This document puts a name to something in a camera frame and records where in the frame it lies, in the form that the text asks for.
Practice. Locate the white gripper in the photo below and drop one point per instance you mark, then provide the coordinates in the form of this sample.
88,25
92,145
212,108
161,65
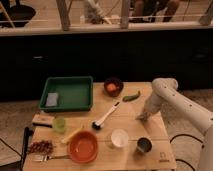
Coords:
143,116

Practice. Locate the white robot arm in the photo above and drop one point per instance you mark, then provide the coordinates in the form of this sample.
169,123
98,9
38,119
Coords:
165,89

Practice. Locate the dark bowl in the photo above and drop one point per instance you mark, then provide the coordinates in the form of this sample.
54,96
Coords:
117,82

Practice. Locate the red bowl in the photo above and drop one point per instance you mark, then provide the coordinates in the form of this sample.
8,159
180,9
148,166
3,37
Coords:
83,147

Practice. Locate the green pepper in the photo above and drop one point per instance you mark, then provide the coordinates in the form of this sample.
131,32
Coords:
131,97

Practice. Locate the metal cup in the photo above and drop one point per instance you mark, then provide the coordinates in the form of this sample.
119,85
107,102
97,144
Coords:
144,145

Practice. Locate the white cup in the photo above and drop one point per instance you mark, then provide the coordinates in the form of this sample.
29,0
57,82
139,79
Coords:
119,138

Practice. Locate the orange fruit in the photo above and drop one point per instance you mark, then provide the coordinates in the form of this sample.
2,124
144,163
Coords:
111,87

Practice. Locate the green plastic tray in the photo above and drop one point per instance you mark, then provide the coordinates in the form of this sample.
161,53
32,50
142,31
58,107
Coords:
75,93

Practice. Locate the green cup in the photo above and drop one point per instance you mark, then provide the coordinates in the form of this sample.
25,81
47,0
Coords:
59,125

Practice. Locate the grey sponge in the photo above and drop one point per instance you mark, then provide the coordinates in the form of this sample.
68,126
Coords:
52,99

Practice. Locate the wooden block brush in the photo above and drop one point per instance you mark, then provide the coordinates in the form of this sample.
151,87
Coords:
42,120

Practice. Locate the red grapes bunch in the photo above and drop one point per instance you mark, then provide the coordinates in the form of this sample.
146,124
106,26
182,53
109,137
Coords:
44,147

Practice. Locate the silver fork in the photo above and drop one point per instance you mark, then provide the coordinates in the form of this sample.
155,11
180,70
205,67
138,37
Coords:
43,158

